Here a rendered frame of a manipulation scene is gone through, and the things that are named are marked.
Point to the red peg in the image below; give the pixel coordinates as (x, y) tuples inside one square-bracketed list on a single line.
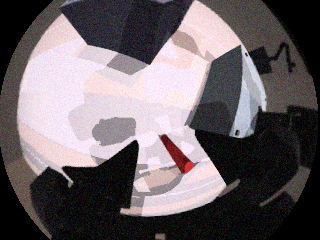
[(179, 157)]

